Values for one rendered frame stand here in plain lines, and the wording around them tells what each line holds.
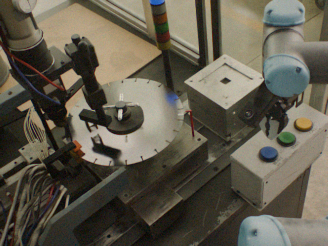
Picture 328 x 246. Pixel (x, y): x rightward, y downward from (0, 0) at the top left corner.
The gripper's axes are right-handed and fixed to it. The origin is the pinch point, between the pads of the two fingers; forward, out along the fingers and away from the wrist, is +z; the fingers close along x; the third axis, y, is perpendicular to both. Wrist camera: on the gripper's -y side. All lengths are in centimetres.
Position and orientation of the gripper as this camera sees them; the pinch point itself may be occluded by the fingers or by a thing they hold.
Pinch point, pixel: (268, 136)
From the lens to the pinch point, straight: 109.8
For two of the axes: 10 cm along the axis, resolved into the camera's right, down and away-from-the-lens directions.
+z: 1.2, 6.8, 7.2
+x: -6.5, -4.9, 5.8
